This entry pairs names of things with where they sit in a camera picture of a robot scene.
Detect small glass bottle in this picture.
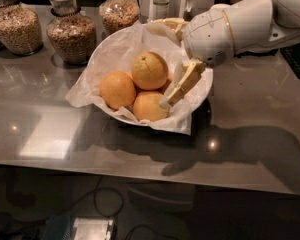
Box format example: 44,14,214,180
152,0,170,19

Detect glass cereal jar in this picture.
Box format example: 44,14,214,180
0,0,43,56
46,0,97,65
99,0,140,35

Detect white paper liner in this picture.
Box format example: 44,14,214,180
65,20,209,136

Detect grey box on floor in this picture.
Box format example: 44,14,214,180
41,216,117,240

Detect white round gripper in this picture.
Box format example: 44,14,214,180
145,8,234,108

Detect white bowl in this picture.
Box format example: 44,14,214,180
86,23,214,126

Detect left glass cereal jar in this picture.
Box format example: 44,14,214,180
0,0,43,56

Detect middle glass cereal jar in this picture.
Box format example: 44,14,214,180
46,0,97,65

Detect right glass cereal jar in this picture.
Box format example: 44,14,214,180
99,0,140,35

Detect black cable on floor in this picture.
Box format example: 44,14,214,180
0,175,178,240

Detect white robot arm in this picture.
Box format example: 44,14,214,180
146,0,300,108

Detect orange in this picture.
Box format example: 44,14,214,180
99,71,136,110
132,91,170,121
131,52,169,90
158,71,173,94

